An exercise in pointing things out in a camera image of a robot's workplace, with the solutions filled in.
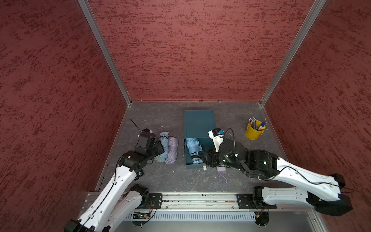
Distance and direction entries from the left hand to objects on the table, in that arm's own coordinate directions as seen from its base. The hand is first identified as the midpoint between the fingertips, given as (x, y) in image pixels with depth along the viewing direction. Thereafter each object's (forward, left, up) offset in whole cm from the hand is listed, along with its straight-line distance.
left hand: (161, 148), depth 77 cm
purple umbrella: (-1, -5, -11) cm, 12 cm away
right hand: (-9, -21, +11) cm, 26 cm away
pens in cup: (+19, -56, 0) cm, 59 cm away
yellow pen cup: (+16, -59, -9) cm, 62 cm away
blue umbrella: (-1, -18, +4) cm, 18 cm away
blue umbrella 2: (+7, 0, 0) cm, 7 cm away
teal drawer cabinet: (+12, -20, +6) cm, 24 cm away
